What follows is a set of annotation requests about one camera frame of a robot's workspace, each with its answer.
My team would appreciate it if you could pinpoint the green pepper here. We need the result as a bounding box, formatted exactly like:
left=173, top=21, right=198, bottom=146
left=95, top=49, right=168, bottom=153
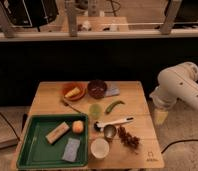
left=105, top=100, right=125, bottom=114

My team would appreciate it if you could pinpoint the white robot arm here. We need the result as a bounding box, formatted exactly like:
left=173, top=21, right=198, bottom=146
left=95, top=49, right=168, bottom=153
left=149, top=62, right=198, bottom=125

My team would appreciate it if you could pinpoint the small green cup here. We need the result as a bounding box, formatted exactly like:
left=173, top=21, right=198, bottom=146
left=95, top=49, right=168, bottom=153
left=89, top=104, right=102, bottom=119

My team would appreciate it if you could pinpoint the white cup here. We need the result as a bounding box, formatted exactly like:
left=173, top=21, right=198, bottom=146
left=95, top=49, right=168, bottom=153
left=90, top=138, right=110, bottom=159

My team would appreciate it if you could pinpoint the dark red grape bunch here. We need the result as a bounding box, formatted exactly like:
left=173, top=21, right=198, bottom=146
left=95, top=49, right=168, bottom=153
left=117, top=126, right=140, bottom=150

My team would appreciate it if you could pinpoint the grey blue cloth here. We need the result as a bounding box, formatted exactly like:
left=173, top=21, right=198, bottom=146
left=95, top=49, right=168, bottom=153
left=105, top=86, right=120, bottom=97

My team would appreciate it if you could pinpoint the dark brown bowl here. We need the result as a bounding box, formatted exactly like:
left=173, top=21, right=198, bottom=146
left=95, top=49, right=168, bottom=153
left=87, top=80, right=107, bottom=99

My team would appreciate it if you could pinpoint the orange peach fruit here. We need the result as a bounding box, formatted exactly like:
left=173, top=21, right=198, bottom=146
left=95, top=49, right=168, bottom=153
left=72, top=120, right=84, bottom=134

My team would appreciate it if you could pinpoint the yellow corn cob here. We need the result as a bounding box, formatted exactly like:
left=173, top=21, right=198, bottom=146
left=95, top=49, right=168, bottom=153
left=65, top=87, right=81, bottom=98

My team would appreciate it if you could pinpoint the orange bowl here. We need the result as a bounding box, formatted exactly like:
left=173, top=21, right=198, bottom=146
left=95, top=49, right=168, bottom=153
left=62, top=82, right=86, bottom=101

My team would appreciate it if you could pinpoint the blue sponge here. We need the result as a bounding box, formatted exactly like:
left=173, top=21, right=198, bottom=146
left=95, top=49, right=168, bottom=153
left=62, top=138, right=81, bottom=162

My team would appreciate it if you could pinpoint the metal fork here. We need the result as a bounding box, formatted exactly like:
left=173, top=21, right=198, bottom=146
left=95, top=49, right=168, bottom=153
left=61, top=99, right=82, bottom=113

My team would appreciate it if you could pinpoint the wooden block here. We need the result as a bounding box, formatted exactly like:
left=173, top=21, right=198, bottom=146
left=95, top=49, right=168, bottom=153
left=46, top=122, right=70, bottom=144

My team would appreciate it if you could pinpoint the green plastic tray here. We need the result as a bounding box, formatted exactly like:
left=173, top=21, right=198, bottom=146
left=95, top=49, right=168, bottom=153
left=17, top=114, right=88, bottom=170

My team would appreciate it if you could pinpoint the black cable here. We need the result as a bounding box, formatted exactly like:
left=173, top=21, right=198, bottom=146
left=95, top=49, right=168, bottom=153
left=160, top=138, right=198, bottom=155

